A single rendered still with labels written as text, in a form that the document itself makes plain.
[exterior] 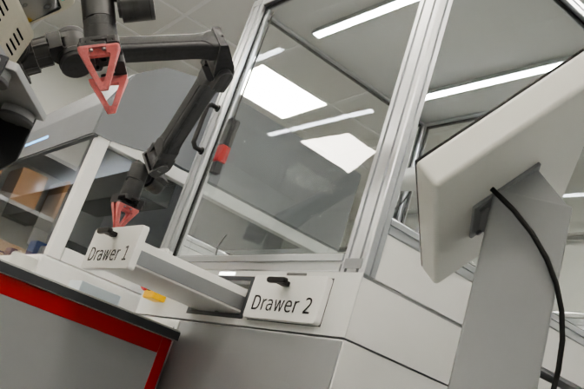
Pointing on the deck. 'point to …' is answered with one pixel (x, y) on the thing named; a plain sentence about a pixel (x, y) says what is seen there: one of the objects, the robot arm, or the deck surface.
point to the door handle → (202, 126)
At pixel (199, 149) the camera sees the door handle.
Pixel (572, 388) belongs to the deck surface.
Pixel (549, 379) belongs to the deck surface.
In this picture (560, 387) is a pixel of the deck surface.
